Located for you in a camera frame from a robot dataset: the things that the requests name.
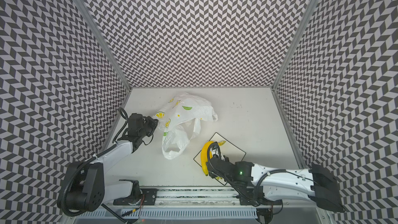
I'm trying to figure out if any yellow fake banana bunch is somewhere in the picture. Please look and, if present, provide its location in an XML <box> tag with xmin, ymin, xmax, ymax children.
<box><xmin>200</xmin><ymin>141</ymin><xmax>225</xmax><ymax>176</ymax></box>

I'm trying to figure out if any white printed plastic bag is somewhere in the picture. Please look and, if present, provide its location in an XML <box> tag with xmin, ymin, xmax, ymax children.
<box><xmin>153</xmin><ymin>93</ymin><xmax>218</xmax><ymax>160</ymax></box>

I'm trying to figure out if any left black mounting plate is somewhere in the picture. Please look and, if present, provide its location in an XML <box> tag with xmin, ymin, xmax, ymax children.
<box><xmin>113</xmin><ymin>188</ymin><xmax>158</xmax><ymax>206</ymax></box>

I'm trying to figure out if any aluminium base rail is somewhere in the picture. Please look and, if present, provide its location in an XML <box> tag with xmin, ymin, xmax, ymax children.
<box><xmin>102</xmin><ymin>186</ymin><xmax>330</xmax><ymax>209</ymax></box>

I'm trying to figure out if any white ventilation grille strip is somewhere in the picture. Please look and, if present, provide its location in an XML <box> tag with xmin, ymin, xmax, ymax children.
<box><xmin>74</xmin><ymin>208</ymin><xmax>259</xmax><ymax>220</ymax></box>

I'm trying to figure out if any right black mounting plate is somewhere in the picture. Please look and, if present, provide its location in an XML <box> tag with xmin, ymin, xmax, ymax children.
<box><xmin>236</xmin><ymin>188</ymin><xmax>283</xmax><ymax>207</ymax></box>

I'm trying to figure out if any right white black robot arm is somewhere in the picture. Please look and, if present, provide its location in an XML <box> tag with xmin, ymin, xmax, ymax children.
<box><xmin>206</xmin><ymin>156</ymin><xmax>346</xmax><ymax>213</ymax></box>

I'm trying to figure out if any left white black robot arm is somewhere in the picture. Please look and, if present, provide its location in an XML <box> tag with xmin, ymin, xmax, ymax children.
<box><xmin>57</xmin><ymin>108</ymin><xmax>159</xmax><ymax>217</ymax></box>

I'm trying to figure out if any black mounting plate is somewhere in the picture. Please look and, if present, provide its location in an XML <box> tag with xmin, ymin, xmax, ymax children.
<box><xmin>236</xmin><ymin>188</ymin><xmax>283</xmax><ymax>207</ymax></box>
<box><xmin>113</xmin><ymin>188</ymin><xmax>158</xmax><ymax>206</ymax></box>

